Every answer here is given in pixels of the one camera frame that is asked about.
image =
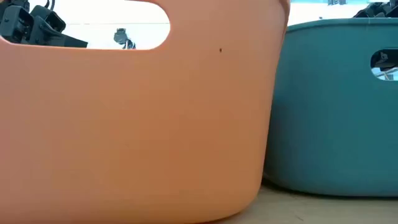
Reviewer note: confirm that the teal plastic bin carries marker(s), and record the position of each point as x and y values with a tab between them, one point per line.
329	124

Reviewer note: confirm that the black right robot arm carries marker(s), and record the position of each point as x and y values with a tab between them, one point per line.
385	59

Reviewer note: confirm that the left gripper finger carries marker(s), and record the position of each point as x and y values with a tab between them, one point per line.
62	41

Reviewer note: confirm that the small dark grey object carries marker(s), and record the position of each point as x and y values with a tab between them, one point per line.
121	35

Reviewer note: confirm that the orange plastic bin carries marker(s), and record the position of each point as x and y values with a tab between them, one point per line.
140	130

